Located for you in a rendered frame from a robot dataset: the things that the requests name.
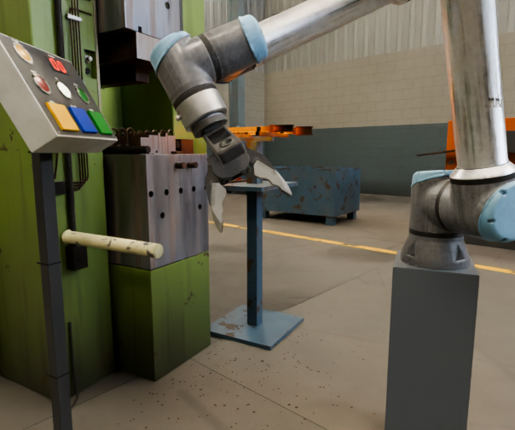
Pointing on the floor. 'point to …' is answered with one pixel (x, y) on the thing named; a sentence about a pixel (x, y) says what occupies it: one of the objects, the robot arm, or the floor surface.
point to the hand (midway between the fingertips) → (257, 215)
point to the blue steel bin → (316, 192)
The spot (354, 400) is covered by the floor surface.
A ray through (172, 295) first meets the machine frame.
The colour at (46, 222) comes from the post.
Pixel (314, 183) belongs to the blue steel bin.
